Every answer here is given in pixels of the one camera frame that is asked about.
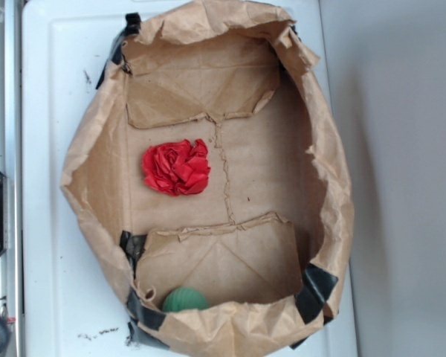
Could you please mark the green dimpled ball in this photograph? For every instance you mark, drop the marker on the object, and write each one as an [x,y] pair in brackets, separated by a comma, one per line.
[184,298]

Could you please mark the red paper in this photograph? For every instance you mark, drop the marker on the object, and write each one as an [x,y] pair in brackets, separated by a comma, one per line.
[177,168]

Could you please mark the white plastic base tray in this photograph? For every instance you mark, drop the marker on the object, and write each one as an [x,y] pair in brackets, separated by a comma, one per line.
[70,309]

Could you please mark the brown paper bag tray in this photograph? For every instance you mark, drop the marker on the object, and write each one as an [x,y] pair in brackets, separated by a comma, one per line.
[268,241]

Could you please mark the aluminium frame rail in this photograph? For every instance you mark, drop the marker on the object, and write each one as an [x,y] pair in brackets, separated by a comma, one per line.
[12,339]

